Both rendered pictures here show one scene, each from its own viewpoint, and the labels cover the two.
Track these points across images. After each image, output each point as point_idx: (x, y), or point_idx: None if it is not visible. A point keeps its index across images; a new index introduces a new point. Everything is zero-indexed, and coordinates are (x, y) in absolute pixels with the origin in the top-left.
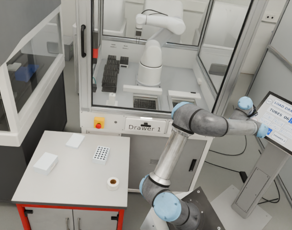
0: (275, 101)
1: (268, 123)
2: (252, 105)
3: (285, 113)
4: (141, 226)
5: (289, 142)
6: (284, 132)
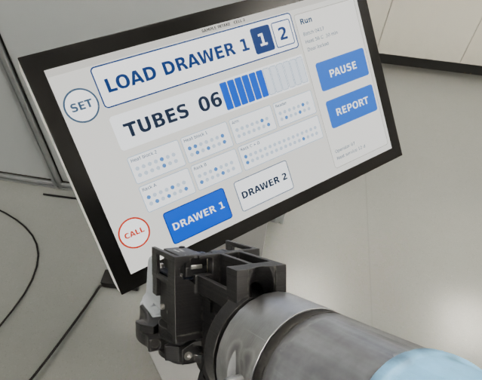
0: (102, 81)
1: (189, 183)
2: (251, 275)
3: (188, 87)
4: None
5: (297, 163)
6: (255, 154)
